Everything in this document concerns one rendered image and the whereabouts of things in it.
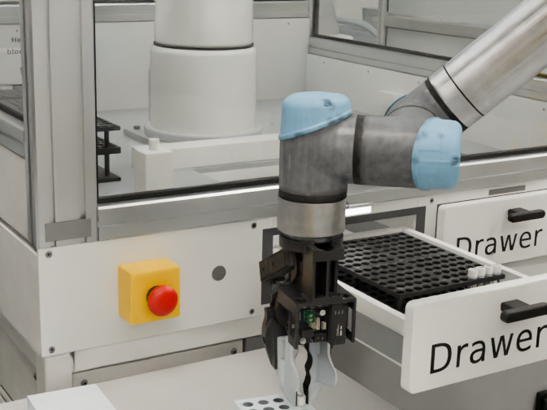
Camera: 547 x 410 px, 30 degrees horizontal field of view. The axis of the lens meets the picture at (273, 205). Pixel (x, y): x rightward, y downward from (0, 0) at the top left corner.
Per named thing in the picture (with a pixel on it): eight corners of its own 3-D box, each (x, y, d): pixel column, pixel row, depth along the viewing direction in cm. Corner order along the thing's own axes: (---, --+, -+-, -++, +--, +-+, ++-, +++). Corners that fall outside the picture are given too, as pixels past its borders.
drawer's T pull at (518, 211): (545, 218, 165) (546, 209, 164) (511, 224, 161) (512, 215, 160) (529, 212, 168) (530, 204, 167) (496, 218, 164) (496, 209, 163)
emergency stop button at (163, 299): (180, 315, 131) (180, 285, 130) (151, 320, 129) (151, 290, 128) (170, 307, 133) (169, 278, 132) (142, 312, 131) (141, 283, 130)
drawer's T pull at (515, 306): (552, 314, 122) (553, 303, 122) (505, 324, 119) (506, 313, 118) (530, 304, 125) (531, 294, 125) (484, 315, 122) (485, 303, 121)
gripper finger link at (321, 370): (321, 421, 115) (320, 346, 113) (302, 399, 121) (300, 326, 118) (346, 416, 116) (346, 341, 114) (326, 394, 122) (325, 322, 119)
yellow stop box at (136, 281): (183, 319, 134) (183, 267, 132) (133, 329, 130) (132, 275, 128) (167, 307, 138) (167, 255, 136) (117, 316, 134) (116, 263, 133)
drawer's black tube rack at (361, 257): (501, 319, 138) (505, 273, 136) (396, 342, 129) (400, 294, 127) (399, 272, 156) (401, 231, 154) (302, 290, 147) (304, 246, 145)
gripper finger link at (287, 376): (285, 425, 114) (291, 348, 112) (267, 403, 119) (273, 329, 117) (311, 422, 115) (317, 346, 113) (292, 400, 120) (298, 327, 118)
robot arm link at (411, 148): (463, 107, 113) (365, 102, 115) (462, 125, 103) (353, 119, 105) (458, 176, 116) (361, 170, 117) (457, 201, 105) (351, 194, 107)
